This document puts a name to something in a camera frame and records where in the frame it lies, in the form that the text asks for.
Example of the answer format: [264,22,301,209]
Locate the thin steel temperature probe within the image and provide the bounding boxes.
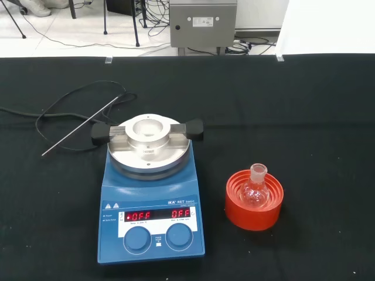
[42,94,120,156]

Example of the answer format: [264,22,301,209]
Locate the black bench cloth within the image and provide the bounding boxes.
[0,54,375,281]

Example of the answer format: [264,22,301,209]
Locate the grey metal cabinet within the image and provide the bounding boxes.
[169,0,237,56]

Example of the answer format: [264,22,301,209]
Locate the blue base laboratory heater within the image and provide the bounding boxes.
[97,114,206,265]

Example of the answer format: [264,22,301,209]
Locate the person's foot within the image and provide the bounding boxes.
[22,0,52,17]

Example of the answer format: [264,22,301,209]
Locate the thin black probe cable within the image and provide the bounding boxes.
[35,81,138,152]

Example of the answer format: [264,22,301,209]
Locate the pale white board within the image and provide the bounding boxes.
[277,0,375,56]

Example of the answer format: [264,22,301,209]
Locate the black floor cable bundle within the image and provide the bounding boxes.
[138,0,171,37]
[224,35,278,56]

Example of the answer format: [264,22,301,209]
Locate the aluminium heating block black handles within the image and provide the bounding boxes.
[90,114,204,162]

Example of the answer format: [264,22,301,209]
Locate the thick black power cord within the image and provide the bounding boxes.
[0,107,118,124]

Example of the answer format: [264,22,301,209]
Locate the thin black floor cable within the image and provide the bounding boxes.
[21,13,171,50]

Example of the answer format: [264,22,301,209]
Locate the red ridged flask support ring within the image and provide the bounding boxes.
[224,169,284,231]

